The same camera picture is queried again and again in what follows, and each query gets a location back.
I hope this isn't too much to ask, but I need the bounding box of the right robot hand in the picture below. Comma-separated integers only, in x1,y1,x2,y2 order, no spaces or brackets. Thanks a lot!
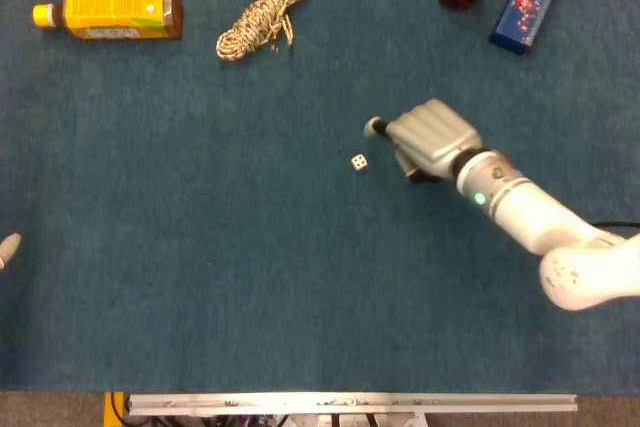
363,98,492,185

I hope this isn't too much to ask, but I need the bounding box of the blue rectangular printed box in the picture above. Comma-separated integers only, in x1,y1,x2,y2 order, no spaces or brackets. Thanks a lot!
488,0,573,56

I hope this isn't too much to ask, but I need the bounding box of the teal felt table mat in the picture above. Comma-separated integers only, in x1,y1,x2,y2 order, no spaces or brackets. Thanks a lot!
0,0,640,393

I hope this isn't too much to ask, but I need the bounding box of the yellow label tea bottle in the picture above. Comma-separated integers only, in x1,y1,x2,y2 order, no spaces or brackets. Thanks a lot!
32,0,184,41

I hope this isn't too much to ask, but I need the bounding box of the beige braided rope coil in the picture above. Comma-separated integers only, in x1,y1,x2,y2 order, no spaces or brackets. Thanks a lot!
215,0,311,62

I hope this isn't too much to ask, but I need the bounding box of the aluminium profile rail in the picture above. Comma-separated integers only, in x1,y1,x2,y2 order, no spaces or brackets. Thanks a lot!
124,392,579,417

